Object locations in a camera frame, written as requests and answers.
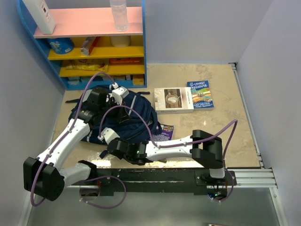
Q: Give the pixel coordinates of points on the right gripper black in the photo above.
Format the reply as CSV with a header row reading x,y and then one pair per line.
x,y
121,140

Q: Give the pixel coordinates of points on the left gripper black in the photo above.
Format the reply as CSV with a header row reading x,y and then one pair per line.
x,y
122,115

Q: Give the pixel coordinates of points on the navy blue student backpack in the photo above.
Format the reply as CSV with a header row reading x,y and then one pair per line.
x,y
142,117

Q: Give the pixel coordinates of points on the purple paperback book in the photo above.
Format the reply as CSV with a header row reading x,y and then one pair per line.
x,y
166,134

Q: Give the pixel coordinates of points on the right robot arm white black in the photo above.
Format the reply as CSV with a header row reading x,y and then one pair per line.
x,y
202,147

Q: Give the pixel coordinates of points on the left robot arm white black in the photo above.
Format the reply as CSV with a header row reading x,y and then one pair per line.
x,y
44,175

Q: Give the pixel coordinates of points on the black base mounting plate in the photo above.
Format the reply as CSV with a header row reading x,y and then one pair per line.
x,y
156,180

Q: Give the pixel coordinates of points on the white coffee photo book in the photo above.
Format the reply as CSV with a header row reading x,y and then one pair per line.
x,y
173,100

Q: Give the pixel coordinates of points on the yellow snack packet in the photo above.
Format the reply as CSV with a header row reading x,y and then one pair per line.
x,y
88,65

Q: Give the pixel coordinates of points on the red flat box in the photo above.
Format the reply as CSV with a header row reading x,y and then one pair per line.
x,y
125,60

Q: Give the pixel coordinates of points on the white cylindrical jar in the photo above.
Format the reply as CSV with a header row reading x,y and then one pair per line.
x,y
120,41

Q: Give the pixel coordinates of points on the blue treehouse book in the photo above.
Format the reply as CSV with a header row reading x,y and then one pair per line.
x,y
201,95

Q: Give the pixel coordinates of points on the orange white carton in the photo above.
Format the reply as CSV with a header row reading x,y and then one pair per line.
x,y
88,46

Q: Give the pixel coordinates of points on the blue shelf unit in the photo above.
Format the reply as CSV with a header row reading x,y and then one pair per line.
x,y
81,23

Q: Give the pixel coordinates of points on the blue snack canister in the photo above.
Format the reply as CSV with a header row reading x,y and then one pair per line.
x,y
61,45

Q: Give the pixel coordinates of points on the clear plastic water bottle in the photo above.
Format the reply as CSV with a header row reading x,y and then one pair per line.
x,y
119,12

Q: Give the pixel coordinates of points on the white rectangular device box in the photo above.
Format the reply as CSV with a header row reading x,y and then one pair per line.
x,y
41,15

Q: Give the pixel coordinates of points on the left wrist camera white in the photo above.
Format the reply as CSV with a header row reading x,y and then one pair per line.
x,y
119,93

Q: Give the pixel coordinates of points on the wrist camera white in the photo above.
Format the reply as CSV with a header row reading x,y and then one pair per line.
x,y
119,93
107,135

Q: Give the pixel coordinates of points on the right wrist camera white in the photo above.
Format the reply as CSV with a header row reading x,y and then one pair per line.
x,y
107,135

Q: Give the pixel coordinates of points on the aluminium rail frame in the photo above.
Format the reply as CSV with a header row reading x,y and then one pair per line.
x,y
252,202

